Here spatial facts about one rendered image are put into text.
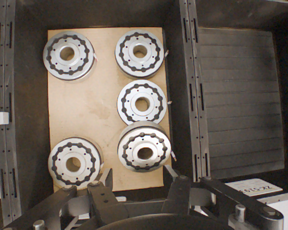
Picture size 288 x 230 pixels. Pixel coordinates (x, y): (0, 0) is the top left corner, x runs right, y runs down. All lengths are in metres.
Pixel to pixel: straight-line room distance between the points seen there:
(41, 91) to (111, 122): 0.15
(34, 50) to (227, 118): 0.44
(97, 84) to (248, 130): 0.38
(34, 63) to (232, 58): 0.44
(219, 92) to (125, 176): 0.29
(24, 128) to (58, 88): 0.12
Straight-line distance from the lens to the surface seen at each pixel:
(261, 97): 0.48
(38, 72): 0.36
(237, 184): 0.40
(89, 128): 0.34
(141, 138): 0.28
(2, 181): 0.32
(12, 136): 0.29
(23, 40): 0.34
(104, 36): 0.39
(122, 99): 0.31
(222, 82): 0.41
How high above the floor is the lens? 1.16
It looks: 84 degrees down
